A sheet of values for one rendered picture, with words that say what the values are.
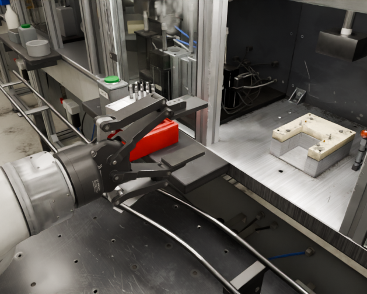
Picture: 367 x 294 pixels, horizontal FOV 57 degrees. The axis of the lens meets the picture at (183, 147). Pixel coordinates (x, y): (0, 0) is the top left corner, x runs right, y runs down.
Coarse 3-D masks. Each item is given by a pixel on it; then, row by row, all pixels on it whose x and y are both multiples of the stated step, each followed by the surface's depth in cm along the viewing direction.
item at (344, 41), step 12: (348, 12) 68; (348, 24) 69; (324, 36) 71; (336, 36) 69; (348, 36) 69; (360, 36) 69; (324, 48) 72; (336, 48) 70; (348, 48) 68; (360, 48) 68; (348, 60) 69
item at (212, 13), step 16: (208, 0) 69; (224, 0) 70; (208, 16) 71; (224, 16) 72; (208, 32) 73; (224, 32) 74; (208, 48) 74; (224, 48) 76; (208, 64) 76; (208, 80) 78; (208, 96) 80; (208, 112) 83; (208, 128) 85; (208, 144) 88; (352, 192) 58; (352, 208) 59; (352, 240) 62
